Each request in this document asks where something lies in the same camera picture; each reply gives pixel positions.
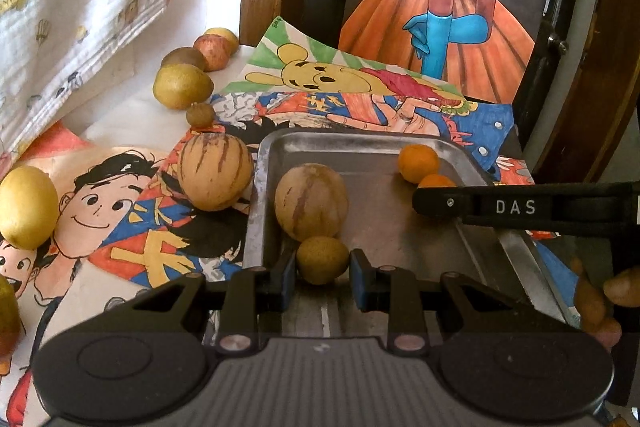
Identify round tan striped melon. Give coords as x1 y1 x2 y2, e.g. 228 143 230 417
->
274 162 349 242

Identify yellow lemon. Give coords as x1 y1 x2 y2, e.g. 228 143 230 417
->
1 166 58 251

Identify striped pepino melon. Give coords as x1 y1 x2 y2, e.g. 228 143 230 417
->
177 132 253 211

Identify yellow fruit at back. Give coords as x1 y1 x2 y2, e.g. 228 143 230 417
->
204 27 240 56

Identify dark metal baking tray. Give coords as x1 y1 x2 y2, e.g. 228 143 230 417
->
243 129 570 340

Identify colourful anime drawing sheets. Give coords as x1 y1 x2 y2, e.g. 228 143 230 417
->
1 20 533 426

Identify yellow-green pear fruit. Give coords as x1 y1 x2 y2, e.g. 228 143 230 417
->
152 64 214 110

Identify brown mango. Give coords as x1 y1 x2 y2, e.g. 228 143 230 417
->
0 277 22 358

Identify person right hand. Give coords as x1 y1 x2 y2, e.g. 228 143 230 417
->
570 256 640 350

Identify small brown round fruit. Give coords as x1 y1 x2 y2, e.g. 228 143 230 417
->
296 236 349 285

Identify brown kiwi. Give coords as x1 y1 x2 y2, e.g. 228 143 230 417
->
160 46 206 70

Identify small orange tangerine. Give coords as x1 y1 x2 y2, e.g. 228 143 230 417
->
418 173 457 188
397 144 440 184

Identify red apple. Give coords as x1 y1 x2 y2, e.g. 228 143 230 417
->
193 34 233 72

